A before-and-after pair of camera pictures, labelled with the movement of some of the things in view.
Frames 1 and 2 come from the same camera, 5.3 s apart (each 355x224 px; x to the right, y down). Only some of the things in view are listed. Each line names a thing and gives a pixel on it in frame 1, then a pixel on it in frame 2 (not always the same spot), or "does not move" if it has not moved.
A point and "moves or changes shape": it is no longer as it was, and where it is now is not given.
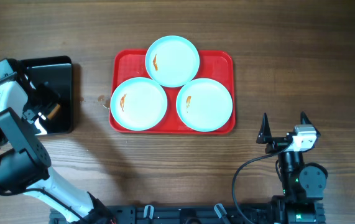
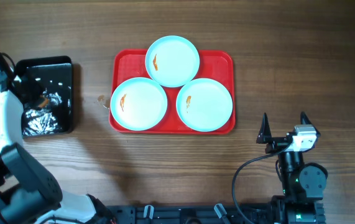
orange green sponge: (53, 112) moves or changes shape
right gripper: (265, 137) does not move
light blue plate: (204, 104) does not move
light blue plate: (138, 104) does not move
